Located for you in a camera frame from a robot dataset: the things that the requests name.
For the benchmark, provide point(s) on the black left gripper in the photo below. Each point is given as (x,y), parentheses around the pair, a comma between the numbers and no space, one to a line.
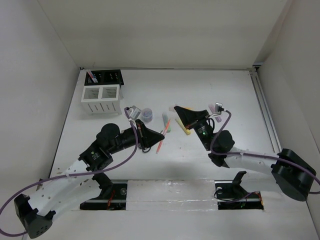
(147,137)

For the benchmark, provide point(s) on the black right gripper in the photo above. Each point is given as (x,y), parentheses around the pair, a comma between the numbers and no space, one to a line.
(188,117)

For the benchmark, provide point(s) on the red pen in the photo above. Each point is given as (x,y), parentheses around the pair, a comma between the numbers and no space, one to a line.
(93,78)
(164,134)

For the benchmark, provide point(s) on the green highlighter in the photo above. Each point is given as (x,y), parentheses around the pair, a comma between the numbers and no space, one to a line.
(165,119)

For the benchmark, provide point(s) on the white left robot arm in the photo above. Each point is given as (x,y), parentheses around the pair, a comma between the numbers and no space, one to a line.
(84,179)

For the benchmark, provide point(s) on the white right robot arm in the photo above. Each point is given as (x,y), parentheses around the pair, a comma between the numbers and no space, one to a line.
(284,172)

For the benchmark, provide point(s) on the yellow highlighter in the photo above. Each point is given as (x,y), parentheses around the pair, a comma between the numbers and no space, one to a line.
(179,122)

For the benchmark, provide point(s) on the purple highlighter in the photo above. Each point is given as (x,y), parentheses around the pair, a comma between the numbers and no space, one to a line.
(217,118)

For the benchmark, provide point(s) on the white slotted organizer box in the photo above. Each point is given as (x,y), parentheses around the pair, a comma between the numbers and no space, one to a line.
(102,99)

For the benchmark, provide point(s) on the black slotted organizer box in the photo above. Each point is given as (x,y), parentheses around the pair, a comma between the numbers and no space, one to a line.
(104,77)

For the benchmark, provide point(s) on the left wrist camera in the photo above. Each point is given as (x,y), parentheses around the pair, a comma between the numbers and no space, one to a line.
(132,112)

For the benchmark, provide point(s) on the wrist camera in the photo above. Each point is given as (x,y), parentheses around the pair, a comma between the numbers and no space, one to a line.
(132,112)
(217,108)

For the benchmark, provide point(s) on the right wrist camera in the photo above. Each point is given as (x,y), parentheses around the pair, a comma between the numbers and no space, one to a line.
(217,108)

